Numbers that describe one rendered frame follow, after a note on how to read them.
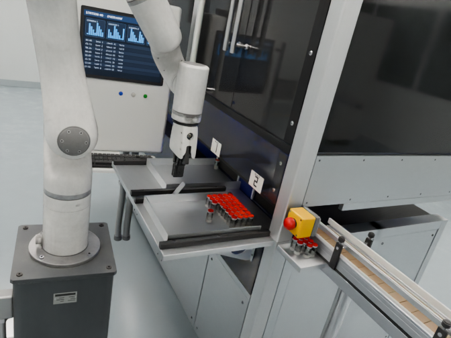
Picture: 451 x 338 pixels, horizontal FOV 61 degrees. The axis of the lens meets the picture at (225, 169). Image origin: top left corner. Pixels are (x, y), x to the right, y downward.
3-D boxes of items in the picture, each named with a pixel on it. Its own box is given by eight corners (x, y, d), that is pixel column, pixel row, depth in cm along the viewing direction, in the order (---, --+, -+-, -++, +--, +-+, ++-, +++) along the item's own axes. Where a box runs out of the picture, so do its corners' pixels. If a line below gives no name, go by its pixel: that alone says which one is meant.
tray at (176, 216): (225, 198, 154) (227, 191, 152) (258, 234, 133) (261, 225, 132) (143, 203, 137) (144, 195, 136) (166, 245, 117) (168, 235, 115)
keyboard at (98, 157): (152, 158, 198) (152, 154, 197) (157, 170, 186) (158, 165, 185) (68, 155, 182) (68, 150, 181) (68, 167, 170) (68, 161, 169)
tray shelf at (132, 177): (209, 163, 191) (209, 160, 190) (290, 243, 136) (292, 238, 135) (111, 165, 167) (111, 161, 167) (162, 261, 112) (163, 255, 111)
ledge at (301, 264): (307, 244, 137) (309, 240, 136) (331, 266, 127) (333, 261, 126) (276, 249, 130) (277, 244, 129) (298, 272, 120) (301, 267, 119)
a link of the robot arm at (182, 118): (207, 116, 106) (205, 126, 107) (194, 107, 113) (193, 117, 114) (179, 115, 102) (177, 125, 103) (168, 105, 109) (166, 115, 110)
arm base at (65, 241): (25, 270, 98) (25, 208, 91) (30, 230, 114) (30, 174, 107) (103, 265, 106) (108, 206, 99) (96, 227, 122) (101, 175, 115)
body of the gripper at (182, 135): (205, 124, 106) (198, 161, 110) (191, 113, 114) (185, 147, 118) (180, 123, 103) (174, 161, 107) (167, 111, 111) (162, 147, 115)
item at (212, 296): (219, 188, 374) (237, 100, 342) (384, 356, 211) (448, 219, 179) (117, 192, 325) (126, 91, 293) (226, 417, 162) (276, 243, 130)
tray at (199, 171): (213, 164, 186) (215, 157, 185) (239, 188, 166) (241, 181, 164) (145, 165, 170) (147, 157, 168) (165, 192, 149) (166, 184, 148)
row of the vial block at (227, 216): (214, 204, 147) (216, 194, 145) (235, 229, 133) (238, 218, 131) (209, 204, 146) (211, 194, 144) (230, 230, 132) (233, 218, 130)
